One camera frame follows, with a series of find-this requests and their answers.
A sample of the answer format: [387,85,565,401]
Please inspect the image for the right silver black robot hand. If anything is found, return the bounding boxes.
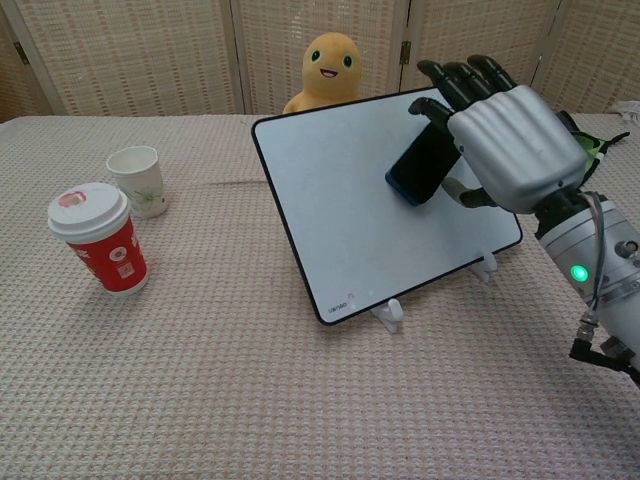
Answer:
[408,54,587,215]

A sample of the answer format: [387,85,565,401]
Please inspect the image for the dark blue eraser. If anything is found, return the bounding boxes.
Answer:
[384,118,463,208]

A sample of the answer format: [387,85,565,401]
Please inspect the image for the green microfibre cloth black trim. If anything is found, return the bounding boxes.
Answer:
[555,110,631,177]

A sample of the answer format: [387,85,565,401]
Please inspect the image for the white crumpled cloth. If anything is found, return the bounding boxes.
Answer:
[607,99,640,120]

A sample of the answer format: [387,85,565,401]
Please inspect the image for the yellow plush toy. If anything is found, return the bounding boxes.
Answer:
[282,31,362,115]

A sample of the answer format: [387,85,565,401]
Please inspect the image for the white plastic easel stand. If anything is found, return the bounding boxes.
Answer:
[370,251,500,335]

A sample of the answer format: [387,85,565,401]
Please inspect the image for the beige waffle tablecloth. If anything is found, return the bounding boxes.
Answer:
[0,112,640,480]

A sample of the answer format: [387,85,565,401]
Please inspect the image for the woven folding screen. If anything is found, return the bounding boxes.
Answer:
[0,0,640,123]

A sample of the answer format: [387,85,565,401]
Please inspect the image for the white paper cup green print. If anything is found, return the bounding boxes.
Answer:
[105,145,167,219]

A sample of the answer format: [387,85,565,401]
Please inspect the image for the red paper cup white lid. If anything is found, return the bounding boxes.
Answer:
[47,182,150,299]

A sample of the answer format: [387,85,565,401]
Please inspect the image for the grey robot arm cable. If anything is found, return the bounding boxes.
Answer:
[568,191,609,359]

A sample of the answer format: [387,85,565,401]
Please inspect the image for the white board with black frame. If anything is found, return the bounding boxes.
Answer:
[250,85,524,328]

